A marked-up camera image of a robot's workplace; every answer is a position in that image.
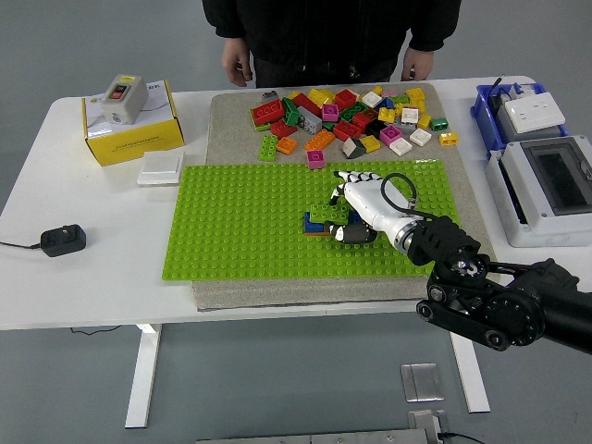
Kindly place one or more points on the black power adapter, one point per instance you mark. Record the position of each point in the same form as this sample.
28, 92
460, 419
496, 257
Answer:
63, 240

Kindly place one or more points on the person's right forearm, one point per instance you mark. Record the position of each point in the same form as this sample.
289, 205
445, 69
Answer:
226, 23

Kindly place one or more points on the lime green long brick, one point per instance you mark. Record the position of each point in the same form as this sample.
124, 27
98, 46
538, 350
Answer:
324, 213

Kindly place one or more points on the yellow square brick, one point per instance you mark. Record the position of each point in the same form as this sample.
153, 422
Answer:
424, 121
370, 143
386, 114

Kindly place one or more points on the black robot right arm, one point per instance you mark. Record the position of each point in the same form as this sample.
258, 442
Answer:
444, 240

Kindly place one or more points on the person's left forearm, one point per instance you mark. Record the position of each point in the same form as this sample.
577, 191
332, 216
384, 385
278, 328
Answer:
435, 28

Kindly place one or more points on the dark green long brick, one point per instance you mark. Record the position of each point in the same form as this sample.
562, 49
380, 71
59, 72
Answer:
353, 111

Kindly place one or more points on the lime green studded baseplate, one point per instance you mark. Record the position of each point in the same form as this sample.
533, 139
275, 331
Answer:
240, 222

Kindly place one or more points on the orange square brick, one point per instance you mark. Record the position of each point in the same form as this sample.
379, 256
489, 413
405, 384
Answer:
287, 145

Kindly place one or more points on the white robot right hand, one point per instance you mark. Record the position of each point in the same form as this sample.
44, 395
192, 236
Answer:
367, 203

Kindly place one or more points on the long grey brick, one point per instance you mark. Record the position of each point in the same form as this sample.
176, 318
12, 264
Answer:
309, 119

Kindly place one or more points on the blue plastic bin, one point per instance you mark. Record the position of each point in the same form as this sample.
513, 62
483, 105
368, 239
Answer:
485, 120

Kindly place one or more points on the yellow cardboard box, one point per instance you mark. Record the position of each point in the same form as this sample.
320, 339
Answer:
134, 148

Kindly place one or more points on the person's right hand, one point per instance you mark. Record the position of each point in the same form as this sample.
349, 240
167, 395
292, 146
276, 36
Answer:
237, 62

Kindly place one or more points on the white table leg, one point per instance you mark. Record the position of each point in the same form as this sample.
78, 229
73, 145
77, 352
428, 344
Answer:
472, 379
143, 370

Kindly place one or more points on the blue square brick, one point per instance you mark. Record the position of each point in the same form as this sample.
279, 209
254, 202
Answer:
313, 227
355, 218

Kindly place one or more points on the dark brown brick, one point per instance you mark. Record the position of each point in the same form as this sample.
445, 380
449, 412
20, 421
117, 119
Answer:
370, 113

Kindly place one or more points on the grey plastic enclosure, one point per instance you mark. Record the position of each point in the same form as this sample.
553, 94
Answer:
509, 127

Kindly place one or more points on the black brick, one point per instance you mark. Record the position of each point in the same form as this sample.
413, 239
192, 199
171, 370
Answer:
375, 126

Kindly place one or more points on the metal bracket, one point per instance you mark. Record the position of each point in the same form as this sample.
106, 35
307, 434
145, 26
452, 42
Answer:
425, 423

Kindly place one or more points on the white square brick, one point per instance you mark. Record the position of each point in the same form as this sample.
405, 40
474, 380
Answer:
410, 114
400, 146
420, 137
371, 99

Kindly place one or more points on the person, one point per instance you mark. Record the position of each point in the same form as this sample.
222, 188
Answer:
324, 37

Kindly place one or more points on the orange flat plate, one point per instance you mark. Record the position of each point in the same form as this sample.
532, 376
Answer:
314, 233

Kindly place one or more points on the grey-brown mat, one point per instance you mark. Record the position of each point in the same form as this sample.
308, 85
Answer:
231, 125

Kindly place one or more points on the grey push-button switch box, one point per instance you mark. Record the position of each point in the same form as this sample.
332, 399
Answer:
125, 108

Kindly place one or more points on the long red brick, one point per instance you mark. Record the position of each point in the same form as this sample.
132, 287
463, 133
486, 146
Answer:
305, 102

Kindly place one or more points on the pink square brick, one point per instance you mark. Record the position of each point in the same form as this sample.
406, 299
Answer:
330, 112
316, 159
391, 134

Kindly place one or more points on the green small brick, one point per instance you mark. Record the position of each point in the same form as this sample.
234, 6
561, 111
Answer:
439, 123
329, 125

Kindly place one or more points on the grey enclosure with window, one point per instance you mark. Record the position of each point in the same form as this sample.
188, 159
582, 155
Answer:
522, 157

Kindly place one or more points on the dark grey small brick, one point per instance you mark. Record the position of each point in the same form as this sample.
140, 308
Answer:
269, 96

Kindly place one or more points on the white wall switch plate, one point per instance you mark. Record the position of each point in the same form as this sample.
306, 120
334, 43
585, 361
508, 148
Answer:
160, 168

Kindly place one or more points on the orange long brick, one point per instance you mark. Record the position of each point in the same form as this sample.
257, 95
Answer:
320, 139

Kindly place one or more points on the large red brick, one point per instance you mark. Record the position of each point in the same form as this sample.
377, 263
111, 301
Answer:
267, 111

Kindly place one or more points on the metal bar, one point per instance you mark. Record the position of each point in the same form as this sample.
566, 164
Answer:
314, 438

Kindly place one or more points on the large metal floor plate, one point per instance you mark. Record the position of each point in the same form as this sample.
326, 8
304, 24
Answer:
422, 382

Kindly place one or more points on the person's left hand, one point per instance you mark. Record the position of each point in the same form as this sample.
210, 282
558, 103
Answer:
418, 62

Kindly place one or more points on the white socket panel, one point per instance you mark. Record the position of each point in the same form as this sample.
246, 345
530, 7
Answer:
535, 112

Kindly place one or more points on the black rod in bin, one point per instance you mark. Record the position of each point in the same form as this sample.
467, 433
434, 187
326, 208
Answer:
497, 83

